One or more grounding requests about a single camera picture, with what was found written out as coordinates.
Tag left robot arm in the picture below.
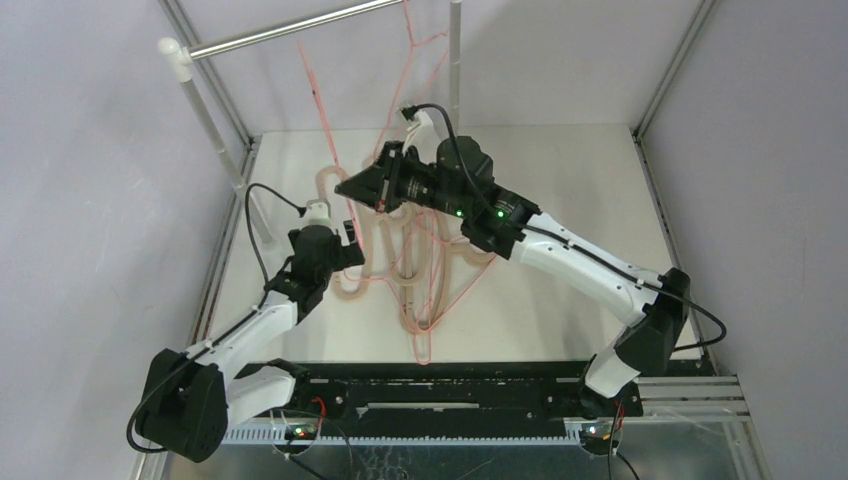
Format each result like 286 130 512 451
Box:
125 222 365 463

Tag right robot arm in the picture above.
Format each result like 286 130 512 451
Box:
335 136 690 416

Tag beige hanger left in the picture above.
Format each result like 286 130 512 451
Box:
315 166 375 301

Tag beige hanger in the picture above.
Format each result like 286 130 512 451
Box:
355 204 474 288
398 240 494 335
315 166 375 301

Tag beige hanger middle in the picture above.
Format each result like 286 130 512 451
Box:
355 204 474 288

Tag beige hanger right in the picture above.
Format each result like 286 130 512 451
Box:
398 240 494 335

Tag left circuit board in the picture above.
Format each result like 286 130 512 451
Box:
283 424 320 444

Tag circuit board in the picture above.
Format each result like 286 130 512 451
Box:
579 427 618 456
283 424 320 444

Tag metal clothes rack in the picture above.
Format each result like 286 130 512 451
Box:
156 1 462 252

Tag right circuit board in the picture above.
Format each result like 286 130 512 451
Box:
579 427 618 456

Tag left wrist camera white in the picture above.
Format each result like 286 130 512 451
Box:
302 200 336 235

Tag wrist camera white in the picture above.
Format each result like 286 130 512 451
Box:
398 104 437 155
302 200 336 235

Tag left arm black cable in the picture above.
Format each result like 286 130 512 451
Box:
245 183 309 286

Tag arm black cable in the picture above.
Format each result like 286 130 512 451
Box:
245 183 309 286
400 102 728 352

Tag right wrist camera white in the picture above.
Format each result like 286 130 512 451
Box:
398 104 437 155

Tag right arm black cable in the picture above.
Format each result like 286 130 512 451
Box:
400 102 728 352

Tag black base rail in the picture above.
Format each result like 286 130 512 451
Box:
235 360 717 440

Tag aluminium frame structure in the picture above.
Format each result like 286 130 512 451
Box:
126 1 767 479

